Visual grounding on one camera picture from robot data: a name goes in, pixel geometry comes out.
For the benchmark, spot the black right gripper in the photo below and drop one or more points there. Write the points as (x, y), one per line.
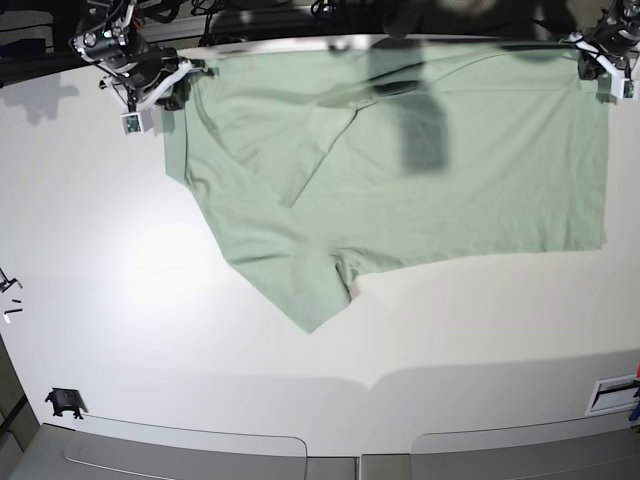
(159, 77)

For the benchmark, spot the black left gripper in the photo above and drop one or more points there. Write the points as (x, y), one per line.
(608, 47)

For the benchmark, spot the light green T-shirt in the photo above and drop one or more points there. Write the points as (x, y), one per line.
(313, 168)

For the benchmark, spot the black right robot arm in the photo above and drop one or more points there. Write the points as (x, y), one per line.
(108, 31)

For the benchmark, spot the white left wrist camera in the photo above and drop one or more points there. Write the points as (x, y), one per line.
(623, 88)

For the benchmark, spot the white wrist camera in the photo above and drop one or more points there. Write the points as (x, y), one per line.
(136, 122)
(623, 88)

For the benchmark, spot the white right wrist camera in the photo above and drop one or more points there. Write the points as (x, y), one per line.
(136, 122)

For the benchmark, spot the small black metal bracket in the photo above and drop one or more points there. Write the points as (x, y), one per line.
(6, 283)

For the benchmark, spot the black clamp bracket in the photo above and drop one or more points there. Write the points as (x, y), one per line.
(66, 400)

